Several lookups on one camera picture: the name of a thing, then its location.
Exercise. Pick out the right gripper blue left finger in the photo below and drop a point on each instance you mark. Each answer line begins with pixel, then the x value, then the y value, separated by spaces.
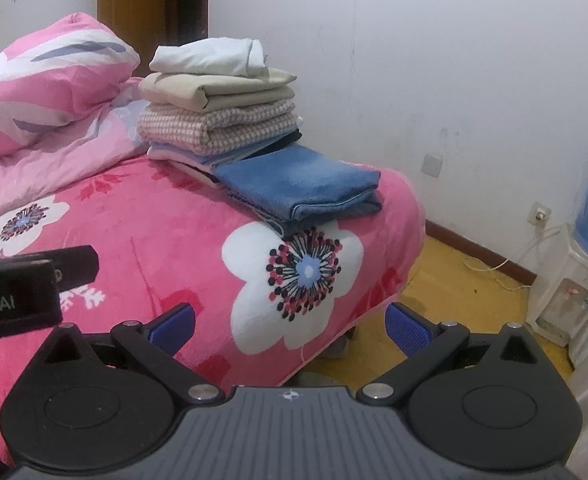
pixel 151 350

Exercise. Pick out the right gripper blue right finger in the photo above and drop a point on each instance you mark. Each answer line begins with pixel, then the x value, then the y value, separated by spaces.
pixel 428 349

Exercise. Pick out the blue denim jeans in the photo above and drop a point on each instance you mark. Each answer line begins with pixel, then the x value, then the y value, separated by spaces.
pixel 296 188

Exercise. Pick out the pink floral bed blanket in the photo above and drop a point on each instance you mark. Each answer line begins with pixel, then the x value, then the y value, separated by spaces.
pixel 265 305

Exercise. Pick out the water dispenser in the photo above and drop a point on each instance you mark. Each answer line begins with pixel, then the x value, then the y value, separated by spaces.
pixel 558 299

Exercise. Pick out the light blue folded garment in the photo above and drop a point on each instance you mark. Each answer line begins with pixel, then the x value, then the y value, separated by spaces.
pixel 202 167

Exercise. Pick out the light pink quilt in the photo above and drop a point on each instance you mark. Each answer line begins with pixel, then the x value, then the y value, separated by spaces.
pixel 75 152

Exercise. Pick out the pink checked folded garment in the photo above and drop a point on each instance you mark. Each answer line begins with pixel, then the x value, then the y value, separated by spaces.
pixel 216 132

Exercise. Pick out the cartoon print pillow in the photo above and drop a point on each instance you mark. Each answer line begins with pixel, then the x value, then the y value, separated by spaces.
pixel 59 75

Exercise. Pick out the beige folded garment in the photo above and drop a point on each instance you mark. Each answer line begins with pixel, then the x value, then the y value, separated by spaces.
pixel 208 93

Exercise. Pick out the white folded garment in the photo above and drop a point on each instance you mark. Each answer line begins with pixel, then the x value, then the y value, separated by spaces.
pixel 212 56

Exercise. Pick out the brown wooden door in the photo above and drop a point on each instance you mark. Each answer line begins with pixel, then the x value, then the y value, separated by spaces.
pixel 148 24

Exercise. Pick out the wall socket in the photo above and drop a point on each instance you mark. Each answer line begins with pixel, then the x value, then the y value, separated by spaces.
pixel 538 215

